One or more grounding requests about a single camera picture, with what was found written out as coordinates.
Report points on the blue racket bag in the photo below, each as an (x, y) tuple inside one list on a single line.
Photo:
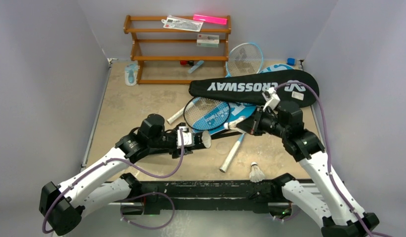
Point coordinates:
[(237, 109)]

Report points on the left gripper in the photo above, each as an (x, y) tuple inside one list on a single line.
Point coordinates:
[(172, 149)]

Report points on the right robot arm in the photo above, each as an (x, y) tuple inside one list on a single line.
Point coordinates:
[(337, 213)]

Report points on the light blue badminton racket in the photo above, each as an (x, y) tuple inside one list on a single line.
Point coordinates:
[(245, 59)]

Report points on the wooden shelf rack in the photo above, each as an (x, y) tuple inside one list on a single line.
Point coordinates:
[(154, 40)]

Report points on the red black small object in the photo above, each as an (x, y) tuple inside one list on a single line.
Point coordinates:
[(187, 62)]

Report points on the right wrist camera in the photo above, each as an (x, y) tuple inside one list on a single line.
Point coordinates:
[(272, 99)]

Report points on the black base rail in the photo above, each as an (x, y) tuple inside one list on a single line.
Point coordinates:
[(206, 195)]

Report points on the white green box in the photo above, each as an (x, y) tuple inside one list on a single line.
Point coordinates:
[(205, 40)]

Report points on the small blue cube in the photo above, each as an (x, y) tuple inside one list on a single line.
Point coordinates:
[(291, 61)]

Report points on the white racket handle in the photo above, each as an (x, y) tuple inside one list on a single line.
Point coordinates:
[(224, 167)]

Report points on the white shuttlecock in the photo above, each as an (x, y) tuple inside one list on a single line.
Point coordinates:
[(256, 175), (232, 125)]

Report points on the black shuttlecock tube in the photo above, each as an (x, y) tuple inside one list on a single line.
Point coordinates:
[(202, 140)]

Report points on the light blue strip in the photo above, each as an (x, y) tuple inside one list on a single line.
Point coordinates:
[(195, 66)]

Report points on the pink bar on shelf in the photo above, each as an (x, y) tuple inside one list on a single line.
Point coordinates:
[(210, 19)]

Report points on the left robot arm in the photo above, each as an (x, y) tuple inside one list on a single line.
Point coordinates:
[(64, 205)]

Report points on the white blister package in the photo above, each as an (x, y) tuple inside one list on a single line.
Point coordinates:
[(176, 23)]

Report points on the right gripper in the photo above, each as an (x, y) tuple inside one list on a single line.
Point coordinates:
[(257, 121)]

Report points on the clear plastic tube lid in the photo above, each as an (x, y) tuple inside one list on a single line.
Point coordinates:
[(222, 148)]

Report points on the black Crossway racket bag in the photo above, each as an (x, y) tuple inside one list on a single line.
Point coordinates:
[(290, 85)]

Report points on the light blue packaged item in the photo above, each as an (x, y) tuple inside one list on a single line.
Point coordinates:
[(130, 74)]

